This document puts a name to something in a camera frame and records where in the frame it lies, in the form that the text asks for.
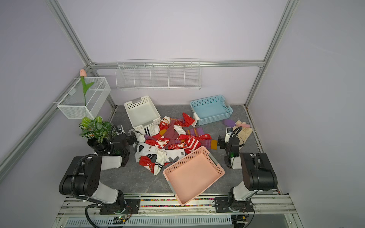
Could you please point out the white sock black pattern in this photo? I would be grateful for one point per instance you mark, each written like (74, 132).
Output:
(143, 149)

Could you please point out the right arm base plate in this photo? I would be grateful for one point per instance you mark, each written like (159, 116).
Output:
(226, 205)

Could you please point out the white plastic basket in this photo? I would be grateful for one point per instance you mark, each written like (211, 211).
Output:
(142, 113)

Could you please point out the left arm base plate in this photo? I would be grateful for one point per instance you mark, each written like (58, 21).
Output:
(127, 207)

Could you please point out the santa face red sock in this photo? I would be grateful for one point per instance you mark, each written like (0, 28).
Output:
(164, 123)

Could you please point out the beige work glove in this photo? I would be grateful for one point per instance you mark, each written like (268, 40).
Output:
(244, 134)

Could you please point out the green potted plant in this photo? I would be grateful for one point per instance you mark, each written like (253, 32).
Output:
(99, 134)

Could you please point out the purple pink striped sock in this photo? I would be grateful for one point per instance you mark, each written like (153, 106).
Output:
(198, 131)

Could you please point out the white sock grey emblem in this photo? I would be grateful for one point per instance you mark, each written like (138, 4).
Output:
(174, 155)

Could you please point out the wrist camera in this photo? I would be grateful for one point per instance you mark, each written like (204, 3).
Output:
(229, 131)
(119, 129)

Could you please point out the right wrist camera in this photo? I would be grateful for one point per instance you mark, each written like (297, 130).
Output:
(229, 131)

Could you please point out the red white striped sock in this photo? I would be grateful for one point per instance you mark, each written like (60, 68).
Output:
(188, 142)

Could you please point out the pink plastic basket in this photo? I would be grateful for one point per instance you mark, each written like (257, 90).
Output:
(193, 175)

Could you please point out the white wire wall shelf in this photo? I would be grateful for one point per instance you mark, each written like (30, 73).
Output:
(158, 74)

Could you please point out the white black striped sock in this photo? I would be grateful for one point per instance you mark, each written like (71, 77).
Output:
(150, 131)

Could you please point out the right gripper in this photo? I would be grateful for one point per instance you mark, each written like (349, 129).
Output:
(221, 142)

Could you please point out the artificial pink tulip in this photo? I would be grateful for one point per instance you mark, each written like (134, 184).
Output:
(85, 86)

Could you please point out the red snowflake sock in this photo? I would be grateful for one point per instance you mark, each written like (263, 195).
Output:
(186, 121)

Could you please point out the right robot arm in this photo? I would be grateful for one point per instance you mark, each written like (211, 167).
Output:
(257, 174)

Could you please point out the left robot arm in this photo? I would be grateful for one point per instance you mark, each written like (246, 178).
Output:
(82, 178)

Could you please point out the white mesh wall box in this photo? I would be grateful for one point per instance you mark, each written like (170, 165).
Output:
(72, 103)

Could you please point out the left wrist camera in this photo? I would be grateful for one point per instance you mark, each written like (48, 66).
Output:
(119, 129)

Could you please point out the blue plastic basket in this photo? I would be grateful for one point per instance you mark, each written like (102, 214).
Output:
(210, 109)

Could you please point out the pink purple yellow sock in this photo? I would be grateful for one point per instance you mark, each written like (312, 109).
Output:
(207, 141)

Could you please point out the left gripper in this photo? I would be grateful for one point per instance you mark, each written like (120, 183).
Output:
(130, 139)

